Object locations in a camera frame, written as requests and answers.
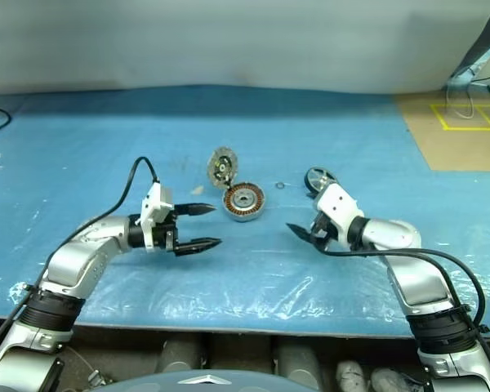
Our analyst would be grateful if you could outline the blue foam mat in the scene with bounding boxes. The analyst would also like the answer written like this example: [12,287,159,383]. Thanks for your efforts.
[0,83,490,340]

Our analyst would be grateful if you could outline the silver motor stator copper windings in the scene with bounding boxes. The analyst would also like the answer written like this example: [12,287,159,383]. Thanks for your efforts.
[221,182,267,224]

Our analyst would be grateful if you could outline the thin white cable loop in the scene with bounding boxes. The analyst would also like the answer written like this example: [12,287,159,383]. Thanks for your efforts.
[446,79,476,120]

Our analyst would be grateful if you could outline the grey robot torso silver emblem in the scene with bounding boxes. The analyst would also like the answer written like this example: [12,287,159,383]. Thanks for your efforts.
[105,369,332,392]

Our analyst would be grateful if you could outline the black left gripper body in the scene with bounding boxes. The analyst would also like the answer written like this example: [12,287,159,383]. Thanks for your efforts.
[153,205,181,256]

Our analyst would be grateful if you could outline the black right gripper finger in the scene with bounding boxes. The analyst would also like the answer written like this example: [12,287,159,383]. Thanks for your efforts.
[285,222,318,247]
[310,232,332,252]

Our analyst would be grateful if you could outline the brown cardboard sheet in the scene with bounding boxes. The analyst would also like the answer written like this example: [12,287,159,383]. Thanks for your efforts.
[394,91,490,172]

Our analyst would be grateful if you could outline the black motor rotor wheel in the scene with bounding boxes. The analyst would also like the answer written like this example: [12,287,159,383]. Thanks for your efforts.
[303,166,338,200]

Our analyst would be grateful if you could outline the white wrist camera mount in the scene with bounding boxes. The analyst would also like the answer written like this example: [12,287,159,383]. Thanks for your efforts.
[312,183,365,250]
[137,182,176,250]

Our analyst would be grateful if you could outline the blue wrapped stand leg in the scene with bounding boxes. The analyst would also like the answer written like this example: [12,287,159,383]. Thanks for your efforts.
[447,38,490,93]

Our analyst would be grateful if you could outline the thin white wire connector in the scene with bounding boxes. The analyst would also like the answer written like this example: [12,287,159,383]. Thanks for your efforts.
[70,350,108,385]

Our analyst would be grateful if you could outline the dark diagonal strut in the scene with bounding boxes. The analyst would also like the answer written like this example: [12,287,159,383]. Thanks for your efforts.
[458,8,490,77]

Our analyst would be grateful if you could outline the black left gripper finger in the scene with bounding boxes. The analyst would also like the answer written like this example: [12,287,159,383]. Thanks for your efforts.
[173,202,217,217]
[174,237,223,258]

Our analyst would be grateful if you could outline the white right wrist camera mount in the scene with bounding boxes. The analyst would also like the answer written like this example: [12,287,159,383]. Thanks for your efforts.
[312,183,365,250]

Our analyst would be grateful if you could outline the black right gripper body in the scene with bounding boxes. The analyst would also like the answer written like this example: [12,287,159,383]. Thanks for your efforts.
[310,210,341,247]

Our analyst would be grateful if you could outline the white shoe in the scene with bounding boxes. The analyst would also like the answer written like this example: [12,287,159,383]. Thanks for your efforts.
[336,359,369,392]
[371,367,418,392]

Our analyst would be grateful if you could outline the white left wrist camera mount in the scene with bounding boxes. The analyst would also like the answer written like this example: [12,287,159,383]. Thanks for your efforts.
[137,182,176,250]

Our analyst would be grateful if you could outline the grey rounded cylinder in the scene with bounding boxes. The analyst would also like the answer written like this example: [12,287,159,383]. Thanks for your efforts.
[157,337,208,375]
[277,341,324,390]

